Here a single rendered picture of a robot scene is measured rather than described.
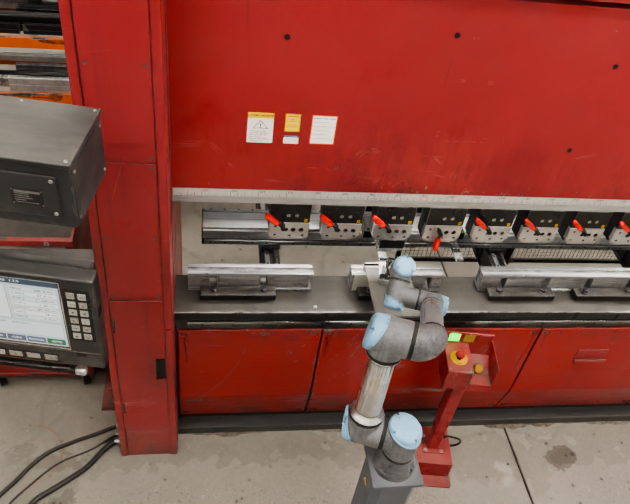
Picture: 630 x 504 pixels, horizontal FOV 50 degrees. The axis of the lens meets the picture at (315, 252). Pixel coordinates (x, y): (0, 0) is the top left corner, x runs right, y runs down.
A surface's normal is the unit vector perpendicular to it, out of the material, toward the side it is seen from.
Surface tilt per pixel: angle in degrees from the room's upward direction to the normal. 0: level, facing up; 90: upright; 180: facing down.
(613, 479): 0
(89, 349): 90
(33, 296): 90
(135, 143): 90
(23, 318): 90
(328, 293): 0
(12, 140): 0
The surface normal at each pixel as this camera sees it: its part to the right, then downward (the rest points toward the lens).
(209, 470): 0.12, -0.72
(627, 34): 0.11, 0.69
